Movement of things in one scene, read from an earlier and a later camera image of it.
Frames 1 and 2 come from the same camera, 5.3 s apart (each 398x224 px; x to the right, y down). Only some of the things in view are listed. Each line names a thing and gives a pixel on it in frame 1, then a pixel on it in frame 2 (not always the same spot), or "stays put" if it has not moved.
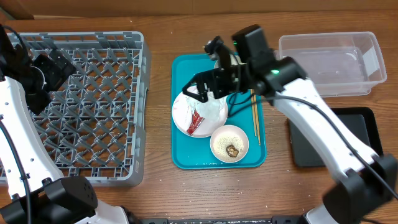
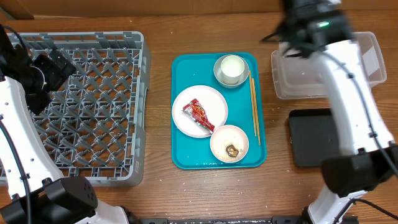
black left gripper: [58, 76] stays put
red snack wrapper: [196, 122] to [195, 111]
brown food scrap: [231, 150] stays put
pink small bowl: [225, 135] stays put
